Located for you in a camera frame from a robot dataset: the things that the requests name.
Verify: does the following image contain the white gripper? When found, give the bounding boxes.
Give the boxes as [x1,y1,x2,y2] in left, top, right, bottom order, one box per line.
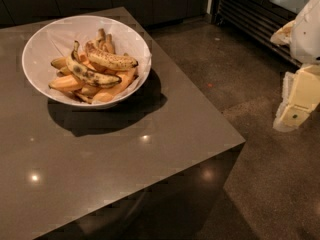
[270,0,320,132]

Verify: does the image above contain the white bowl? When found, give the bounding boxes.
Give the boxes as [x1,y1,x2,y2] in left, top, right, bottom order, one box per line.
[22,15,151,109]

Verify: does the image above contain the orange banana bunch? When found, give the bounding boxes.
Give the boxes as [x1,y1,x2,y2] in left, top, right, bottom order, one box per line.
[49,29,138,104]

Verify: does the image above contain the white paper bowl liner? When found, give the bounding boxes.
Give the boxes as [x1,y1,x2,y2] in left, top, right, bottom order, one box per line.
[45,19,152,106]

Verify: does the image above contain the dark cabinet fronts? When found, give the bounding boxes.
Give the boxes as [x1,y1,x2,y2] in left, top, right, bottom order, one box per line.
[0,0,208,27]

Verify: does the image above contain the dark spotted front banana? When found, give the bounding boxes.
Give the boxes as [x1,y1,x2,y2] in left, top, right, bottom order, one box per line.
[66,41,122,88]

